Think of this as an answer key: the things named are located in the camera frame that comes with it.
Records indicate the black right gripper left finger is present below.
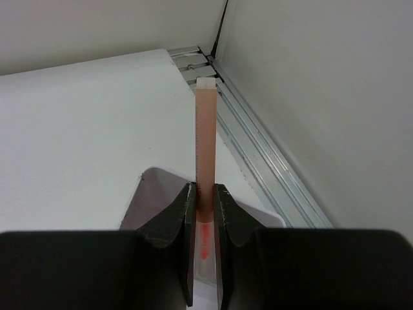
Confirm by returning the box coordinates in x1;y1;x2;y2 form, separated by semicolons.
135;183;196;307

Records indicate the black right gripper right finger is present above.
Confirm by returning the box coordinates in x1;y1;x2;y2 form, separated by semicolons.
214;184;258;307

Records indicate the orange highlighter pen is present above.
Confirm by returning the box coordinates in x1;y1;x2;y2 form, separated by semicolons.
196;77;217;279

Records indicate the white divided container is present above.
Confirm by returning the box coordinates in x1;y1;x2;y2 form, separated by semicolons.
120;167;285;309

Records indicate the aluminium right side rail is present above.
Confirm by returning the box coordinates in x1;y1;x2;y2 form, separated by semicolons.
169;46;333;229

